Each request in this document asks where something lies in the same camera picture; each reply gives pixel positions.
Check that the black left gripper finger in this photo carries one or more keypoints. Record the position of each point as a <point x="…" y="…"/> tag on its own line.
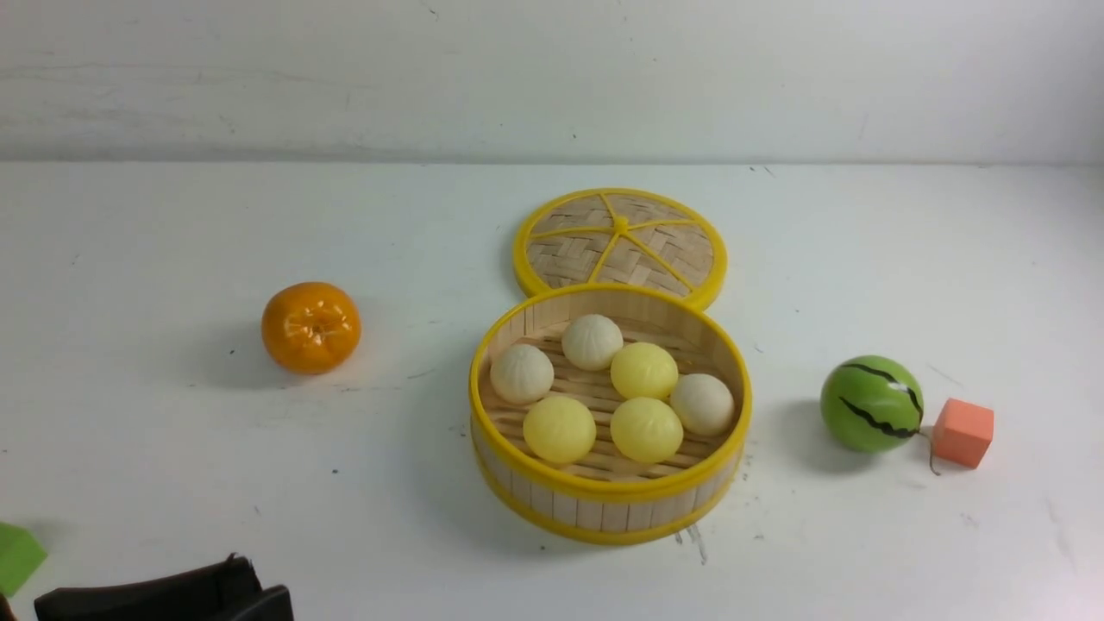
<point x="193" y="595"/>

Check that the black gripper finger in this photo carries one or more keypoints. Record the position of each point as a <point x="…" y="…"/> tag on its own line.
<point x="272" y="604"/>

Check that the yellow bun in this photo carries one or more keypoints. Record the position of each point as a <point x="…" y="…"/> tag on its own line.
<point x="644" y="370"/>
<point x="559" y="429"/>
<point x="646" y="430"/>

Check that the white bun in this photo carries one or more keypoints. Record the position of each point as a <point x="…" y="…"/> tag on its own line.
<point x="591" y="341"/>
<point x="704" y="404"/>
<point x="522" y="374"/>

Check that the white bun front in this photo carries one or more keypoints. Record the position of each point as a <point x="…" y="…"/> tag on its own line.
<point x="591" y="341"/>

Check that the bamboo steamer tray yellow rim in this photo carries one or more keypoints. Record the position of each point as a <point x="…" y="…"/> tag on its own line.
<point x="605" y="498"/>

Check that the woven bamboo steamer lid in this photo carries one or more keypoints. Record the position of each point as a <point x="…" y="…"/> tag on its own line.
<point x="624" y="236"/>

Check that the green block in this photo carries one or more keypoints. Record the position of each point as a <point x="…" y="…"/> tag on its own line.
<point x="21" y="554"/>

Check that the orange toy tangerine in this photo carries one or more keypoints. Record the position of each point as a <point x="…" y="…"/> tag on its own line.
<point x="310" y="328"/>

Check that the green toy watermelon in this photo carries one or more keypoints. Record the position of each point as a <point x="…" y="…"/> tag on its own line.
<point x="872" y="404"/>

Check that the orange foam cube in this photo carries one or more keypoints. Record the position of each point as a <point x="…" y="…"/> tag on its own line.
<point x="963" y="433"/>

